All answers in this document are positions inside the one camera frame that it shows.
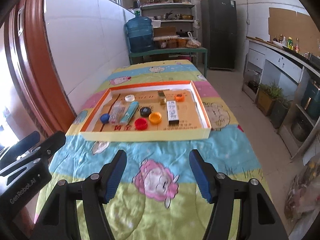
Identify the black bottle cap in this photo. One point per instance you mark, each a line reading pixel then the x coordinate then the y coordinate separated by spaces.
pixel 145 112

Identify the white kitchen counter cabinet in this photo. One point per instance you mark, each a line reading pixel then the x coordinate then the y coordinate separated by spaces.
pixel 295 116

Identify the black refrigerator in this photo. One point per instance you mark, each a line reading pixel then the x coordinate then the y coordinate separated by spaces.
pixel 219 32

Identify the white wall shelf unit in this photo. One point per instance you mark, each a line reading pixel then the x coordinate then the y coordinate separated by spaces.
pixel 181 14

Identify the gold lighter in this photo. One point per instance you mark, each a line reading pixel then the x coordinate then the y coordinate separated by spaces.
pixel 162 98

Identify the white bottle cap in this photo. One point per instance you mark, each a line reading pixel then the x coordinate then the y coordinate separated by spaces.
pixel 130 98

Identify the yellow-orange bottle cap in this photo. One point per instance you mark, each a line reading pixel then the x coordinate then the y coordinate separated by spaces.
pixel 155 118

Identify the teal lighter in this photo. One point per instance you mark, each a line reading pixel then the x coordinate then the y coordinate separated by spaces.
pixel 129 113

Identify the blue bottle cap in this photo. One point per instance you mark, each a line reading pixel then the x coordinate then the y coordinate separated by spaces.
pixel 104 118

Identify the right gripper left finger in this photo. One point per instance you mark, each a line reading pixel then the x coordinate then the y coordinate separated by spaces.
pixel 58 218

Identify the cartoon patterned tablecloth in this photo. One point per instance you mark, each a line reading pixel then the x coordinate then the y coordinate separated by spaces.
pixel 157 197

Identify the red wooden door frame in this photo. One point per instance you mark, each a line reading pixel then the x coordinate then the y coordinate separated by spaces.
pixel 42 103

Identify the green side table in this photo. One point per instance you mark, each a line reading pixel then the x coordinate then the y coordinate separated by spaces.
pixel 202 50

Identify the orange shallow cardboard tray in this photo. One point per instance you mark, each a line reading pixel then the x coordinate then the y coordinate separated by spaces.
pixel 194 122

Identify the white hello kitty lighter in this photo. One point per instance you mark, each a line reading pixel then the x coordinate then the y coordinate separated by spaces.
pixel 172 112

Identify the potted green plant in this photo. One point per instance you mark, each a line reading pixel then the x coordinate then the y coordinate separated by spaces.
pixel 267 96

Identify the plastic bag of food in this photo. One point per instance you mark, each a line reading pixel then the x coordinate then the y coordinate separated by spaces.
pixel 192 42

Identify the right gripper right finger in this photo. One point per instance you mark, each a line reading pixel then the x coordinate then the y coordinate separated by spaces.
pixel 258 218

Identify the clear patterned lighter box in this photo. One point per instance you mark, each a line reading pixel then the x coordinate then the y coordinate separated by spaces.
pixel 116 113

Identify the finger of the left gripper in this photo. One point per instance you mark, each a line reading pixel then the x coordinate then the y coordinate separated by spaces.
pixel 10 154
pixel 43 151

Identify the brown cardboard box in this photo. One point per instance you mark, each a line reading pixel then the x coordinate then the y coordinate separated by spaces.
pixel 164 31

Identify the blue water jug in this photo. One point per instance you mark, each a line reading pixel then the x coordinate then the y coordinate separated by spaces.
pixel 140 33

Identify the red bottle cap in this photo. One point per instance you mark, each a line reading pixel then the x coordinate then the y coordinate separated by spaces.
pixel 141 124

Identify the orange bottle cap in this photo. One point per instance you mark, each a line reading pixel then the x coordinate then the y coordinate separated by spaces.
pixel 179 98

